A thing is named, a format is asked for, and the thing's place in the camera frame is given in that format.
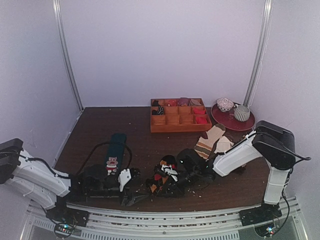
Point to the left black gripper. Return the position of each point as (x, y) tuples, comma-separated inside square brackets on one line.
[(133, 200)]

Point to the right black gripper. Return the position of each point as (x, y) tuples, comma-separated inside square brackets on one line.
[(174, 182)]

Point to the red yellow argyle sock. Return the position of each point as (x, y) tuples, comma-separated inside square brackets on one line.
[(155, 184)]

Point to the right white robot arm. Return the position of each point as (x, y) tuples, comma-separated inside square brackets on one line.
[(271, 142)]

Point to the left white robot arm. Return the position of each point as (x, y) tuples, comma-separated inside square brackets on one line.
[(35, 179)]

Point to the beige striped sock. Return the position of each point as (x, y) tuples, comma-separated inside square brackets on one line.
[(223, 145), (204, 146)]

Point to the dark green reindeer sock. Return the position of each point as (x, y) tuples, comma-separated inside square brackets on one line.
[(115, 154)]

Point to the wooden compartment tray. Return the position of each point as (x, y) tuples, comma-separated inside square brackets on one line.
[(178, 116)]

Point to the red rolled sock lower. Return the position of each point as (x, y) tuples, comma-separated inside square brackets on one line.
[(201, 120)]

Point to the red rolled sock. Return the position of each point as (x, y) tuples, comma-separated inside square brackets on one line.
[(198, 111), (201, 120)]

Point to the black white rolled sock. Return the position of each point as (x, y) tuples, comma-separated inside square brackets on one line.
[(157, 110)]

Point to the red rolled sock upper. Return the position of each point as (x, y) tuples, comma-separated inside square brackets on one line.
[(198, 111)]

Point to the brown beige argyle sock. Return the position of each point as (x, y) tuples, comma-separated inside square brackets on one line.
[(241, 168)]

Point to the red round plate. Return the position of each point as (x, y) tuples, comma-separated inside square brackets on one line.
[(230, 122)]

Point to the white patterned bowl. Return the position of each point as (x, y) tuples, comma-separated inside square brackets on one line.
[(224, 104)]

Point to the striped grey mug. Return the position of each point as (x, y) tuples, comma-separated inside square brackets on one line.
[(241, 113)]

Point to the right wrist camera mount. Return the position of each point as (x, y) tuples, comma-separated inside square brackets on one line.
[(169, 171)]

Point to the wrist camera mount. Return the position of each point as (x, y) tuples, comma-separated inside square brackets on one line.
[(126, 175), (169, 171)]

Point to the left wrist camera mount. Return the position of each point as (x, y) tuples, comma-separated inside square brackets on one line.
[(126, 175)]

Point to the front aluminium rail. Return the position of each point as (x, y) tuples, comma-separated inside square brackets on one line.
[(225, 224)]

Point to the right aluminium frame post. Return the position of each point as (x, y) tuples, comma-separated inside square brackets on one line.
[(260, 51)]

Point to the aluminium frame post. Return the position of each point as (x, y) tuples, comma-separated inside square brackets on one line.
[(260, 51), (65, 53)]

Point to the left aluminium frame post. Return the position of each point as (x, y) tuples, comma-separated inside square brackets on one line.
[(65, 53)]

